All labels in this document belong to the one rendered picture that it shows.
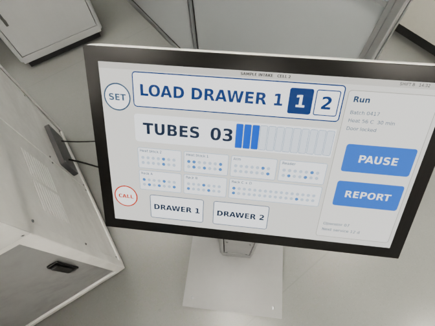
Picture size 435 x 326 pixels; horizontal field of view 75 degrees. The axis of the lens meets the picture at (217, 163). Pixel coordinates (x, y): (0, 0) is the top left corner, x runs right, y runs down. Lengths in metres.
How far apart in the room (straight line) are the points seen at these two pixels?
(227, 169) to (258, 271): 1.04
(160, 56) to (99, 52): 0.09
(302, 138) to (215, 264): 1.09
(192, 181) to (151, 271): 1.09
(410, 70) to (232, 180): 0.28
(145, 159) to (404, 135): 0.39
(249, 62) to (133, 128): 0.20
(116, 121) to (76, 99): 1.70
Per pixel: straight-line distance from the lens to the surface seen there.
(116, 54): 0.45
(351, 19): 1.00
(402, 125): 0.47
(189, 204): 0.49
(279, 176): 0.46
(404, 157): 0.49
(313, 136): 0.44
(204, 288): 1.45
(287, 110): 0.42
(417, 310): 1.71
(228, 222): 0.50
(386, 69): 0.45
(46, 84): 2.35
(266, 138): 0.43
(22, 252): 0.95
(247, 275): 1.44
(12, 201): 0.85
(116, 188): 0.52
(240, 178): 0.46
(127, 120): 0.46
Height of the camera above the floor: 1.47
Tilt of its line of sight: 63 degrees down
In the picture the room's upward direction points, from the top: 4 degrees counter-clockwise
